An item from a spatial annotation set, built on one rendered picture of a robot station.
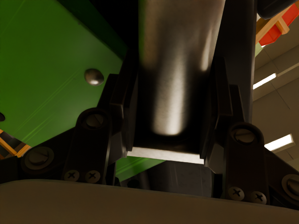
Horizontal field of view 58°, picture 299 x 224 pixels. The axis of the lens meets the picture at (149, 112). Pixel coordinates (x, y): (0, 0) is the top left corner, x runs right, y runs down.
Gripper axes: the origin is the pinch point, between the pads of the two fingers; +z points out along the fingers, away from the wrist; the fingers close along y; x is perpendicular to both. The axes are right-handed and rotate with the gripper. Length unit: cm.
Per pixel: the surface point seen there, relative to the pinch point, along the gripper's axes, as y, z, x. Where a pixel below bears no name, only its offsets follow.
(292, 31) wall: 351, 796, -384
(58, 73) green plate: -6.4, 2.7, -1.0
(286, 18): 131, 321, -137
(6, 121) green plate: -11.1, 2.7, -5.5
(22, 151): -281, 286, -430
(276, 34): 118, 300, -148
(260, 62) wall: 288, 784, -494
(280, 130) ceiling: 240, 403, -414
